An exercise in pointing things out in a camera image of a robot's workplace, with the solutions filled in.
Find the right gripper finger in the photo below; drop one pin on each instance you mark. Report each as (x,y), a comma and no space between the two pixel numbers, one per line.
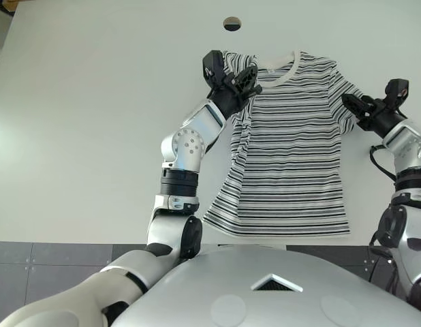
(356,105)

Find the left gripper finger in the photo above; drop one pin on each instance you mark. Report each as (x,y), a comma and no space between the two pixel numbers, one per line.
(246,77)

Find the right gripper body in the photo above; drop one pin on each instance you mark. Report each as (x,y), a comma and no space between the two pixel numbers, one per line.
(382,117)

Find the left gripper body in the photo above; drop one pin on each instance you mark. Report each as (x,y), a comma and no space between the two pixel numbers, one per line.
(227,100)

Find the striped T-shirt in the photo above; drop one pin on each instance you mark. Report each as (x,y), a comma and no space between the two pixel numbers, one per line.
(292,163)

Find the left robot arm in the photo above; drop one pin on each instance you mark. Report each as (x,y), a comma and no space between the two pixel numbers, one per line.
(183,146)

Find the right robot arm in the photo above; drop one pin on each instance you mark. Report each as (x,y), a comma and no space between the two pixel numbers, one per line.
(406,143)

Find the robot body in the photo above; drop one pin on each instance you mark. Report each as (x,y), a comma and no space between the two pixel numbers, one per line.
(258,293)

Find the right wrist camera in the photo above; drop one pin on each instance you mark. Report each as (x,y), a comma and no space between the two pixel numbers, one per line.
(397,91)

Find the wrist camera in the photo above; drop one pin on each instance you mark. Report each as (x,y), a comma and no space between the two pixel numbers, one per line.
(212,69)
(397,91)

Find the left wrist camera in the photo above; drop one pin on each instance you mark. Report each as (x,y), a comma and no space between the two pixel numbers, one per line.
(212,69)

